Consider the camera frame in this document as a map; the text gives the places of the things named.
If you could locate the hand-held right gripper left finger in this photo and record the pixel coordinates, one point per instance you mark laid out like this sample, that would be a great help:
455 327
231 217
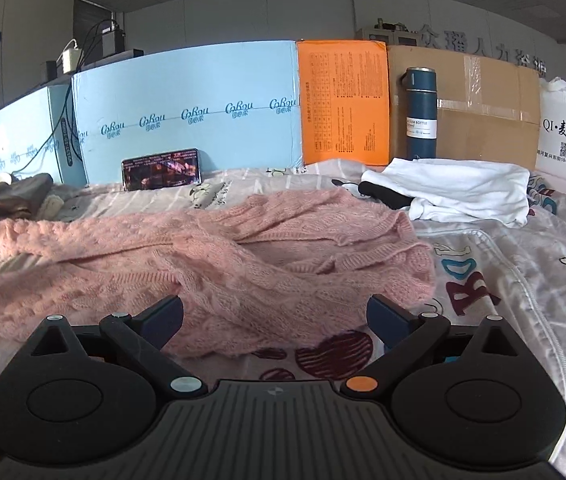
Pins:
163 317

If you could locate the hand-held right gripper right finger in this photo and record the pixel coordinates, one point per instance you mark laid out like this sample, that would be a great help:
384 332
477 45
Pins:
388 320

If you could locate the pink knitted sweater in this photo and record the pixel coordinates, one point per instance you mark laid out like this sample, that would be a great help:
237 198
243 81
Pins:
213 260

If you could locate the black cloth item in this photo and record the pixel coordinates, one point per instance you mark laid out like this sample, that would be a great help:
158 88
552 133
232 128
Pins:
383 192

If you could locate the printed cartoon blanket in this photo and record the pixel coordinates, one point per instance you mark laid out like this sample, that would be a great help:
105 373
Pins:
513 285

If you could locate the smartphone with lit screen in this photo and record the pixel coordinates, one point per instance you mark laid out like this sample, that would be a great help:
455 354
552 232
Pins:
160 170

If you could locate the white folded garment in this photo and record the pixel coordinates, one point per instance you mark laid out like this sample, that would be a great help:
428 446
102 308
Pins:
463 190

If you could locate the brown cloth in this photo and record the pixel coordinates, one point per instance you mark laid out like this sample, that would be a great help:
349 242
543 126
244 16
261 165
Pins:
8 197

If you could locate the dark blue vacuum bottle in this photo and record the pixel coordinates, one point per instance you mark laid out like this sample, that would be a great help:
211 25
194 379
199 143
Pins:
420 110

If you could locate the brown cardboard box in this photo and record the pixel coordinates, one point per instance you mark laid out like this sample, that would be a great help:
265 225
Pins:
483 125

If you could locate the orange cardboard box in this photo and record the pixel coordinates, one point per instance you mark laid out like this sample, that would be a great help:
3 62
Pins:
343 105

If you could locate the large light blue box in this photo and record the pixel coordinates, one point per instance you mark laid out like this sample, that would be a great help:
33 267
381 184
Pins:
188 85

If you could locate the white paper bag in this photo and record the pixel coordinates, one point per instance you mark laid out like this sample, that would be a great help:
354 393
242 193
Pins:
565 125

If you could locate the white power adapter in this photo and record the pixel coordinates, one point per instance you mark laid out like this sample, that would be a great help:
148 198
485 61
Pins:
72 60

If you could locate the black electronic device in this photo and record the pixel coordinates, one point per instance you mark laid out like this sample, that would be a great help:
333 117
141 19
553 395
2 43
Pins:
113 42

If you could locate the beige cabinet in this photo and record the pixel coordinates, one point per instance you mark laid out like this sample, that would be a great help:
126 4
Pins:
385 35

